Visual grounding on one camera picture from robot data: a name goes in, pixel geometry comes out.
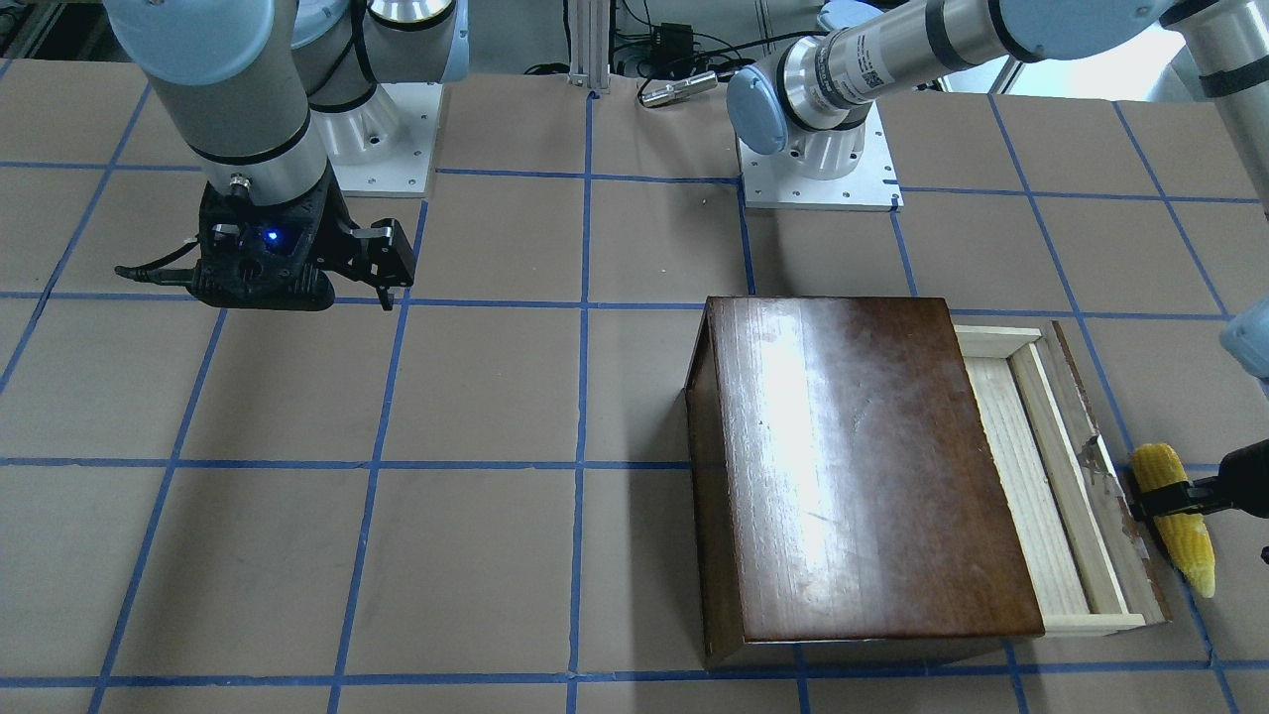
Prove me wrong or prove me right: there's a dark wooden drawer cabinet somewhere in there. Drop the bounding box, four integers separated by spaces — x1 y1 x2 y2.
684 297 1046 670

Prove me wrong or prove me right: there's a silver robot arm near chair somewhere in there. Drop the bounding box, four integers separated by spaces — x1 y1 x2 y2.
727 1 1268 199

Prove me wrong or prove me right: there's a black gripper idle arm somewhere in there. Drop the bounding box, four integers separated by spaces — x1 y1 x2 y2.
187 166 415 311

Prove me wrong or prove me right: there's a black gripper working arm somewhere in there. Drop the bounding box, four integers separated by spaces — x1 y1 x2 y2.
1129 439 1268 523

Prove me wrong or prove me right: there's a yellow corn cob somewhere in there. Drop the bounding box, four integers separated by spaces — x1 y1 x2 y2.
1129 443 1217 599

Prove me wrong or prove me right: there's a light wood drawer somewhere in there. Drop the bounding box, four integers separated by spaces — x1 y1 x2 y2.
956 322 1171 638

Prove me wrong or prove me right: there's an aluminium frame post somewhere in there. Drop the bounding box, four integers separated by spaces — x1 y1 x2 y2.
563 0 613 95

